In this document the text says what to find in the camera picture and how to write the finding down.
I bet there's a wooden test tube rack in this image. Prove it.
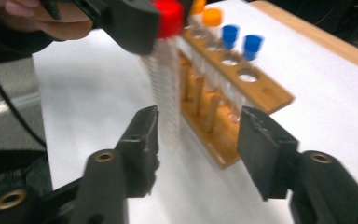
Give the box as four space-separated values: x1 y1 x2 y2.
178 27 296 171

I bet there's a blue cap test tube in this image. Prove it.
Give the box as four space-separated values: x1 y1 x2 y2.
213 23 241 104
227 34 265 122

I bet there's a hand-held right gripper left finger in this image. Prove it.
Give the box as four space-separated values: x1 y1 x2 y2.
117 105 161 199

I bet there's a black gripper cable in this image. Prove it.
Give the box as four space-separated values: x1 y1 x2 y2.
0 66 47 147

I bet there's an orange cap test tube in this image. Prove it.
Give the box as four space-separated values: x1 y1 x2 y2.
189 0 207 35
200 7 226 54

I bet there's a red cap test tube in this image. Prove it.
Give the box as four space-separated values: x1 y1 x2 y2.
143 0 186 148

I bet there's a grey metal rail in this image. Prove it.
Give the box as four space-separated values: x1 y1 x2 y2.
0 91 43 125

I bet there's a white table cover sheet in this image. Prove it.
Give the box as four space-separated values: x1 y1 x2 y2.
32 0 358 224

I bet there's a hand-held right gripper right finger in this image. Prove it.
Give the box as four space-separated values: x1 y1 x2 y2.
237 105 301 203

